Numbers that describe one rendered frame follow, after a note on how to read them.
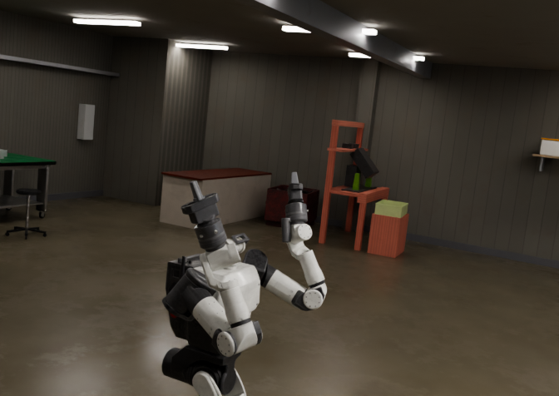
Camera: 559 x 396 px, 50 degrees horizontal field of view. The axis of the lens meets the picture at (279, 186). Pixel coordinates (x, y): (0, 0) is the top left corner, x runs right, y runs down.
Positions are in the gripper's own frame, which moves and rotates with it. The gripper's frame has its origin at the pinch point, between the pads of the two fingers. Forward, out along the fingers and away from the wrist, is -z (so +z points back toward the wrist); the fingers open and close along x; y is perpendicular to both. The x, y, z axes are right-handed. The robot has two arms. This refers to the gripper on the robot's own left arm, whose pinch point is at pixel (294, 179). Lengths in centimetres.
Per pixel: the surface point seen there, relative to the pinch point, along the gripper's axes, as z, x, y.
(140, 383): 86, -206, 94
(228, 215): -159, -775, 38
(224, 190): -194, -742, 43
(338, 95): -380, -780, -171
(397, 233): -91, -636, -216
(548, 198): -144, -663, -474
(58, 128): -330, -786, 334
